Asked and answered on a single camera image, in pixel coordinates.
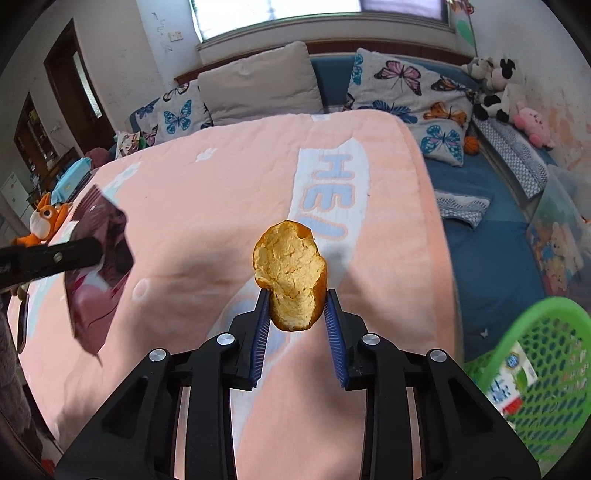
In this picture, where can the orange fox plush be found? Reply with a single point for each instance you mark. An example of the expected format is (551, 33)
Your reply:
(44, 217)

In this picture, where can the window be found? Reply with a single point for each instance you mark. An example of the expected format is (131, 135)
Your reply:
(300, 14)

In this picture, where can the white wall switch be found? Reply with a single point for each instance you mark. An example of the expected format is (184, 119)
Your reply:
(174, 35)

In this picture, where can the white drink carton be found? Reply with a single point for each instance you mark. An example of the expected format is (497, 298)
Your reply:
(508, 378)

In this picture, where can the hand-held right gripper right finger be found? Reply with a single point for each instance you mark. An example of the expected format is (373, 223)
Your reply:
(337, 341)

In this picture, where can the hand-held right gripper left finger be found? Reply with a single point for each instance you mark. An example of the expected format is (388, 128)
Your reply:
(259, 341)

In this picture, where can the grey white patterned cloth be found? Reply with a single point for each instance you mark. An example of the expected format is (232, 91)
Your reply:
(461, 207)

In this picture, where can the large butterfly print pillow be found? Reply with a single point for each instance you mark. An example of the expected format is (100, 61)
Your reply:
(406, 92)

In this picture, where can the cartoon print bag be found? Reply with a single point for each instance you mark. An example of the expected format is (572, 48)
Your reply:
(131, 144)

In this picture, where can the pink round plush toy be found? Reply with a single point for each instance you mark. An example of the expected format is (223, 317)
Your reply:
(535, 122)

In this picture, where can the pink fleece blanket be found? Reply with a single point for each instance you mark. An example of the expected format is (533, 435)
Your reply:
(184, 207)

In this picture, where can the polka dot folded cloth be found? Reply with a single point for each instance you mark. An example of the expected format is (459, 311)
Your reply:
(521, 157)

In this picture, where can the purple snack packet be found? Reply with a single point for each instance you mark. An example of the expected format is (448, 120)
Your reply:
(101, 226)

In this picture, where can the small butterfly print pillow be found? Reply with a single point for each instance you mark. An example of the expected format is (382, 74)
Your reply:
(178, 115)

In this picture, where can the black white cow plush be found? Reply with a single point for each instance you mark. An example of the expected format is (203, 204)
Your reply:
(505, 92)

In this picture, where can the dark wooden door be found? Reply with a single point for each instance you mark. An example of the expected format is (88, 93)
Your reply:
(69, 92)

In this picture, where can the beige pillow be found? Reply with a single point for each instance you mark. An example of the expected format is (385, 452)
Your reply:
(258, 83)

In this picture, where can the wooden shelf cabinet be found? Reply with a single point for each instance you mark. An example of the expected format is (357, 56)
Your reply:
(34, 138)

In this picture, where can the white cabinet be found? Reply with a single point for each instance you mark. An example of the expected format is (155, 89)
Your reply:
(11, 203)

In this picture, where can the grey white plush toy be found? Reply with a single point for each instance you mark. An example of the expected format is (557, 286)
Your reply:
(478, 68)

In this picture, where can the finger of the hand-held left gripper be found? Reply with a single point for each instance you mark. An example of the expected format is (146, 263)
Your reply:
(60, 258)

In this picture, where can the green plastic mesh basket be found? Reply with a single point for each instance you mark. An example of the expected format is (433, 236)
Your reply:
(549, 304)

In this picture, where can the brown wooden headboard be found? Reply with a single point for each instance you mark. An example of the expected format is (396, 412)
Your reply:
(392, 46)

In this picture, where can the small orange toy basketball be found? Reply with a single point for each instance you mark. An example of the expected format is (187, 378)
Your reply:
(472, 145)

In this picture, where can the clear plastic storage box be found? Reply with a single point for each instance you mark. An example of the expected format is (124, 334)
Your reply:
(554, 244)

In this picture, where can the torn bread piece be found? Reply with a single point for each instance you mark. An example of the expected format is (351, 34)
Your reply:
(288, 272)

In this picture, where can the colourful hanging decoration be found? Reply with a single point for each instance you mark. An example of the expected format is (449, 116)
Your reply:
(464, 25)

